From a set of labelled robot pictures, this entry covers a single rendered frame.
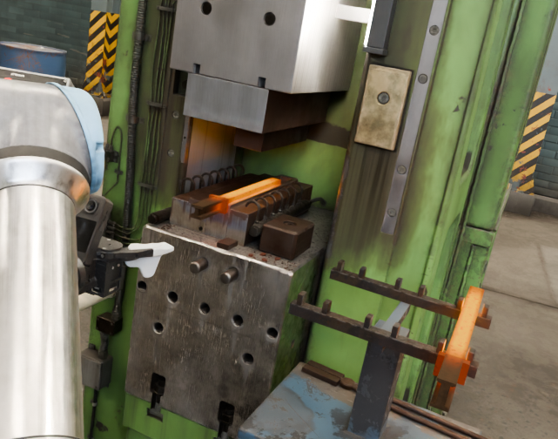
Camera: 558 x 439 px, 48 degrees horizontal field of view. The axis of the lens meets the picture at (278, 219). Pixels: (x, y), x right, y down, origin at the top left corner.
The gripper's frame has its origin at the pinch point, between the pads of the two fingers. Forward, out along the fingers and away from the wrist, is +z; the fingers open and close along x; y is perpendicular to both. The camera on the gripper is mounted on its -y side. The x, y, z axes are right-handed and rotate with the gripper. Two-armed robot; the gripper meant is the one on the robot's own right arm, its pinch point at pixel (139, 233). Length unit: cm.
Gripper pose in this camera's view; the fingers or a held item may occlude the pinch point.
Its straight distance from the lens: 116.3
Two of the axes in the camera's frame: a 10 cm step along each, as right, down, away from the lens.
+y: -1.7, 9.4, 2.9
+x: 9.0, 2.6, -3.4
